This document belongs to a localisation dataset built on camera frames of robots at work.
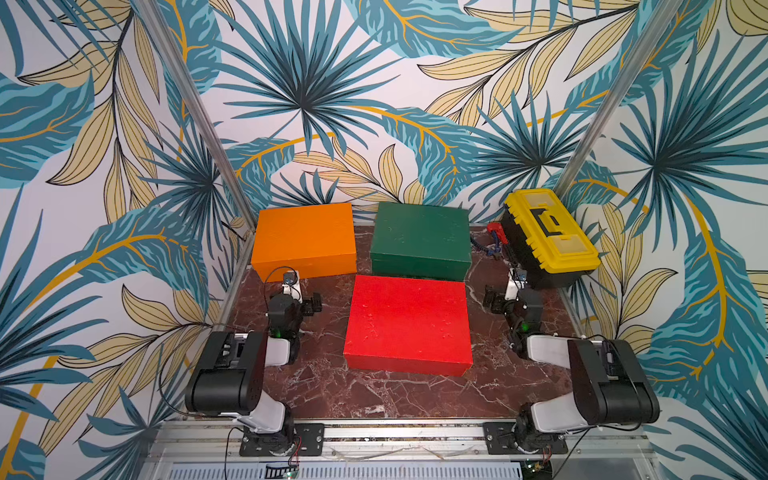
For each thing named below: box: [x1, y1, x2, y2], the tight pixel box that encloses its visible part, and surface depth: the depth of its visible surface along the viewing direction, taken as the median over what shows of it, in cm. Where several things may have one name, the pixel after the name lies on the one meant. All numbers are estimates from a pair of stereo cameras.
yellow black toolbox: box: [501, 188, 601, 289], surface depth 98 cm
